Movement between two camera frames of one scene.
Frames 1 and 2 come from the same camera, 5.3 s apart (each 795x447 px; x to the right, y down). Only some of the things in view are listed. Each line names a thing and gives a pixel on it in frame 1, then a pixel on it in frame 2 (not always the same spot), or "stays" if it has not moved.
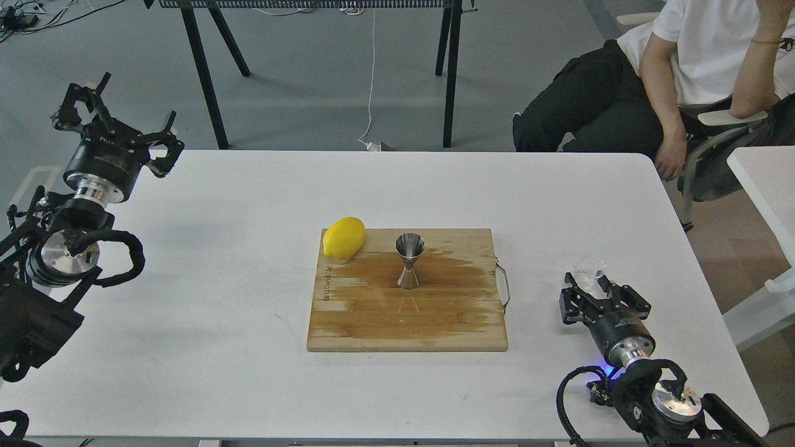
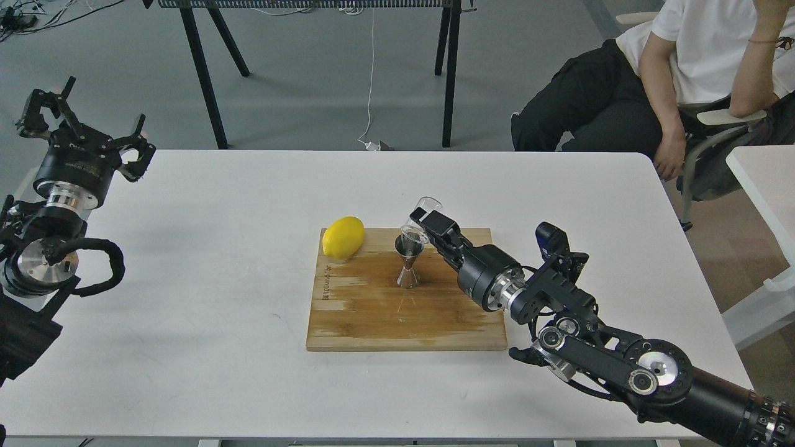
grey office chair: x=712 y=167 stays
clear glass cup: x=586 y=269 to x=413 y=230
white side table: x=768 y=173 stays
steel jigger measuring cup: x=409 y=246 stays
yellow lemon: x=344 y=238 stays
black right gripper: x=620 y=333 to x=487 y=274
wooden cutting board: x=359 y=306 stays
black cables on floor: x=22 y=16 stays
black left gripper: x=110 y=156 to x=77 y=165
